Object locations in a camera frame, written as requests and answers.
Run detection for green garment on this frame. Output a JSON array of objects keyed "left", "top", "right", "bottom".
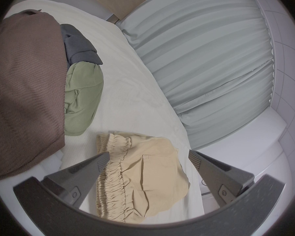
[{"left": 64, "top": 62, "right": 104, "bottom": 136}]

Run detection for brown garment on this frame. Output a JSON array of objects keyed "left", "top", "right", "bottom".
[{"left": 0, "top": 9, "right": 65, "bottom": 181}]

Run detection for pale grey curtain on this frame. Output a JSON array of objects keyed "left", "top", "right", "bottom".
[
  {"left": 173, "top": 58, "right": 277, "bottom": 151},
  {"left": 120, "top": 0, "right": 276, "bottom": 110}
]

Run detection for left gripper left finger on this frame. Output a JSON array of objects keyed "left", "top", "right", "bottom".
[{"left": 43, "top": 152, "right": 110, "bottom": 208}]

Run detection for black garment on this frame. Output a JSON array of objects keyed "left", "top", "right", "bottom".
[{"left": 60, "top": 24, "right": 104, "bottom": 69}]

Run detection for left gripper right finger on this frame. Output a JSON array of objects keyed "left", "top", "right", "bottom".
[{"left": 188, "top": 150, "right": 255, "bottom": 208}]

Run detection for beige shorts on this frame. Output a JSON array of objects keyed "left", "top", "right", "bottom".
[{"left": 95, "top": 131, "right": 190, "bottom": 224}]

